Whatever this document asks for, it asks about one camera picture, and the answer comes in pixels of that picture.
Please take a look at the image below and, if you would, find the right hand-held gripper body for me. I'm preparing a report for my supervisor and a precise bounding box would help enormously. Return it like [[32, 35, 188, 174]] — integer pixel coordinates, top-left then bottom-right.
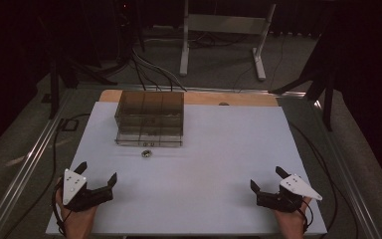
[[256, 173, 323, 214]]

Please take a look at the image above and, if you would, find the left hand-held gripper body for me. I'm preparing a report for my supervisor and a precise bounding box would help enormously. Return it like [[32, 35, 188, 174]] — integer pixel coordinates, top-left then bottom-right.
[[61, 167, 114, 213]]

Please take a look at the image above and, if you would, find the person's right hand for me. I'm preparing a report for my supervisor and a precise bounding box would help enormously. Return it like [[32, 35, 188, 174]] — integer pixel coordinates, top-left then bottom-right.
[[273, 196, 313, 239]]

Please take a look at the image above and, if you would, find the person's left hand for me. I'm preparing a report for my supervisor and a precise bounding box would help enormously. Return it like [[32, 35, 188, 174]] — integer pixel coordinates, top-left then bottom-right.
[[55, 178, 99, 239]]

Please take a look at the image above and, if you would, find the white table mat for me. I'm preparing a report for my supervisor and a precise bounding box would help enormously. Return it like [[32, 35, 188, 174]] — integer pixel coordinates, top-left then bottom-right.
[[45, 101, 328, 237]]

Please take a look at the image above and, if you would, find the transparent brown drawer organizer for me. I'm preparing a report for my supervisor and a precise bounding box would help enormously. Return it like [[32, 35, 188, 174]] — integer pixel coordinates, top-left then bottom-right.
[[113, 90, 185, 148]]

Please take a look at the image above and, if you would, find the black tripod stand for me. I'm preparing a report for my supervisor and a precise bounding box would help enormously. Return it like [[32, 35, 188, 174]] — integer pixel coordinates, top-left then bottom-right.
[[268, 29, 339, 132], [37, 14, 118, 120]]

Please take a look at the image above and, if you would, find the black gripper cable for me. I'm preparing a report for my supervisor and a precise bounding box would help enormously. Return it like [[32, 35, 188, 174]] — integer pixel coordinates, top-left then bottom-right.
[[287, 121, 360, 239], [0, 113, 92, 239]]

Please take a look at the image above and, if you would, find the aluminium floor rail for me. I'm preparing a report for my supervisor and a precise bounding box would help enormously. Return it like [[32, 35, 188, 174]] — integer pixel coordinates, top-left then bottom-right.
[[79, 83, 307, 99], [311, 99, 382, 239], [0, 89, 76, 239]]

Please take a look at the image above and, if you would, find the bundle of floor cables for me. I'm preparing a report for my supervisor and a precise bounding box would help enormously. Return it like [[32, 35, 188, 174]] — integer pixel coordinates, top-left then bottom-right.
[[129, 48, 188, 93]]

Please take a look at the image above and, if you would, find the white metal desk frame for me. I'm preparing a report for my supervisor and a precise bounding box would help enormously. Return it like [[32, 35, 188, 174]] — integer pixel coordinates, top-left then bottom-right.
[[178, 0, 278, 83]]

